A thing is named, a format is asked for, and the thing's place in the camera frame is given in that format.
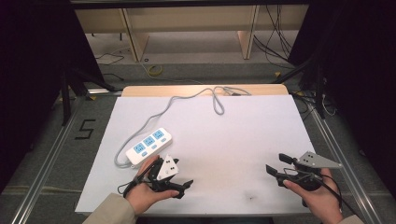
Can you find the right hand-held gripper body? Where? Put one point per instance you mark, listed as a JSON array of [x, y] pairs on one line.
[[314, 161]]

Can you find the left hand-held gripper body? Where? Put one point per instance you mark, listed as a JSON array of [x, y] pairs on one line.
[[166, 169]]

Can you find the person's left hand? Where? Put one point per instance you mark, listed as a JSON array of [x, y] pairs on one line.
[[141, 193]]

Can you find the person's right hand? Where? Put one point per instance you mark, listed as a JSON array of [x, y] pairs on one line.
[[323, 202]]

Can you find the white power strip blue sockets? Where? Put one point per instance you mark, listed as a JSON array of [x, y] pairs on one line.
[[148, 145]]

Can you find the white table sheet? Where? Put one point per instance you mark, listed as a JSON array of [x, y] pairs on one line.
[[233, 140]]

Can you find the black metal stand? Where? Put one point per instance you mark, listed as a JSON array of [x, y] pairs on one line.
[[319, 90], [66, 99]]

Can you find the black curtain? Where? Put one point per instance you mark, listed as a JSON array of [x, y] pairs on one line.
[[364, 77], [28, 77]]

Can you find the light wooden shelf unit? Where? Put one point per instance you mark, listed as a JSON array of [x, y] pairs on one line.
[[186, 18]]

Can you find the black overhead bar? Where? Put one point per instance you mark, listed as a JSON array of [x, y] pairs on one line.
[[186, 2]]

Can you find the metal floor rail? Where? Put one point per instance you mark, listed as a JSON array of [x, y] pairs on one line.
[[342, 161], [46, 161]]

